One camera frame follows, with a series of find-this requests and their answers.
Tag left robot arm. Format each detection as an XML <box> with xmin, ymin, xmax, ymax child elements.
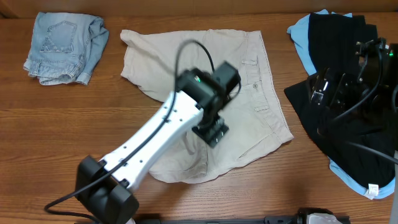
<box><xmin>76</xmin><ymin>62</ymin><xmax>241</xmax><ymax>223</ymax></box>

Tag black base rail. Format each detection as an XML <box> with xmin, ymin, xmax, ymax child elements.
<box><xmin>132</xmin><ymin>207</ymin><xmax>351</xmax><ymax>224</ymax></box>

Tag light blue shirt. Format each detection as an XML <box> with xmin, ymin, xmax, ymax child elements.
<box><xmin>287</xmin><ymin>14</ymin><xmax>396</xmax><ymax>200</ymax></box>

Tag beige khaki shorts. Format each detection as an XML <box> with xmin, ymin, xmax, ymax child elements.
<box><xmin>120</xmin><ymin>29</ymin><xmax>293</xmax><ymax>184</ymax></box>

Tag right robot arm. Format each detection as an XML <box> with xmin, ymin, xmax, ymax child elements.
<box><xmin>301</xmin><ymin>38</ymin><xmax>397</xmax><ymax>200</ymax></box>

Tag black garment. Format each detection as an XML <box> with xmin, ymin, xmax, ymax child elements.
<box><xmin>284</xmin><ymin>12</ymin><xmax>398</xmax><ymax>189</ymax></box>

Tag folded light denim jeans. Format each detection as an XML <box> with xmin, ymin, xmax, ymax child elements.
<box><xmin>23</xmin><ymin>12</ymin><xmax>109</xmax><ymax>85</ymax></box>

